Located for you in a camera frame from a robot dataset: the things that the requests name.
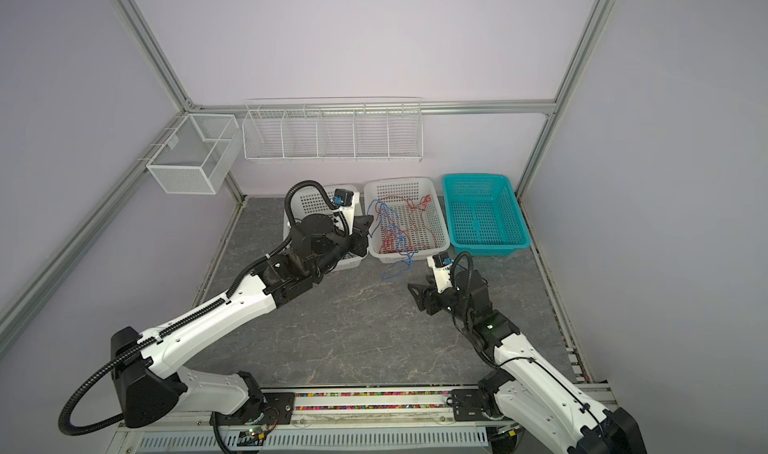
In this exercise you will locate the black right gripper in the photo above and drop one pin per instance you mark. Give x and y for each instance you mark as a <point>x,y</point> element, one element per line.
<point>428,295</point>

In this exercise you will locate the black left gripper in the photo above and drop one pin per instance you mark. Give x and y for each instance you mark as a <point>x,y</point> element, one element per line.
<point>360,233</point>

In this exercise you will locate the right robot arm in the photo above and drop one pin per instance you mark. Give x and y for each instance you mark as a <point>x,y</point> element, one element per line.
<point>522,386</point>

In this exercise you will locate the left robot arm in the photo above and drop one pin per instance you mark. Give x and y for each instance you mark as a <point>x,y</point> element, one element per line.
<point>148,369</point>

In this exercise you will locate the white plastic basket middle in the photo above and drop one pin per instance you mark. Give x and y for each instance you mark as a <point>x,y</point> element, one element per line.
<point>408,224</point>

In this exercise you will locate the white plastic basket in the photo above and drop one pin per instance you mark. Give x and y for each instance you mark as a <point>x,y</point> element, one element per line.
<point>408,224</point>
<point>308,201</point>

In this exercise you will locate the white plastic basket left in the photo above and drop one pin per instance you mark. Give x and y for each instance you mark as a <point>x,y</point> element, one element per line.
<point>308,201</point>

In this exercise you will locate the teal plastic basket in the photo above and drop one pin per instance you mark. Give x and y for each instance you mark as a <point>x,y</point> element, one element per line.
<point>483,215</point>

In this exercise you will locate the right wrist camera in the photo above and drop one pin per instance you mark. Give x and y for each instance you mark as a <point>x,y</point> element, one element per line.
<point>441,265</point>

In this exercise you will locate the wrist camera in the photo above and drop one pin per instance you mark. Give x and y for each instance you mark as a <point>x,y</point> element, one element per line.
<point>346,201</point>
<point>441,265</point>

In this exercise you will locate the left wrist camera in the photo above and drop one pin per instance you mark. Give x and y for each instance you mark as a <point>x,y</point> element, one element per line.
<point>346,201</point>

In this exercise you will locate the white wire wall rack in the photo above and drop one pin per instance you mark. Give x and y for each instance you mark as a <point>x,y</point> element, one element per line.
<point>333,129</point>

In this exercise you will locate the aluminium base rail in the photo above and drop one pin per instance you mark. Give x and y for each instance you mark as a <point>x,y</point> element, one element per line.
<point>365,408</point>

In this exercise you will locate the white wire mesh box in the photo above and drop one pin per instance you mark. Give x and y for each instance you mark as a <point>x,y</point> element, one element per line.
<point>197,155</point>

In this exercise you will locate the white slotted cable duct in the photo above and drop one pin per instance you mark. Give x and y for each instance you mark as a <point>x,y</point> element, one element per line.
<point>319,440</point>

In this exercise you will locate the aluminium frame corner post left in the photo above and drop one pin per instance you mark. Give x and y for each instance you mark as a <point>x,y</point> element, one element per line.
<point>139,30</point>

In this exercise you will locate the aluminium frame corner post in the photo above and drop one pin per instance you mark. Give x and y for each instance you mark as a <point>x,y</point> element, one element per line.
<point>588,41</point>
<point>139,30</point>

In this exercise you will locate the aluminium frame corner post right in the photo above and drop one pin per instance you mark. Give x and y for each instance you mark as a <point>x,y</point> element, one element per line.
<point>588,41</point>

